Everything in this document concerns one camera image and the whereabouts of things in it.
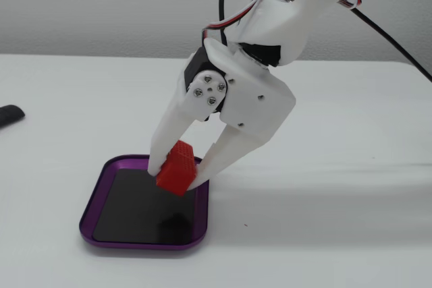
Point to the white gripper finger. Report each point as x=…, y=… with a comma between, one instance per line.
x=229, y=153
x=168, y=129

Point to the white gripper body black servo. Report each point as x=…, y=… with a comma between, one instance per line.
x=254, y=99

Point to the red plastic cube block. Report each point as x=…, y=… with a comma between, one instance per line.
x=177, y=171

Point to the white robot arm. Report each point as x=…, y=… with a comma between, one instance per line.
x=317, y=15

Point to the purple metal tray black pad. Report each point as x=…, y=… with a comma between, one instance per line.
x=135, y=210

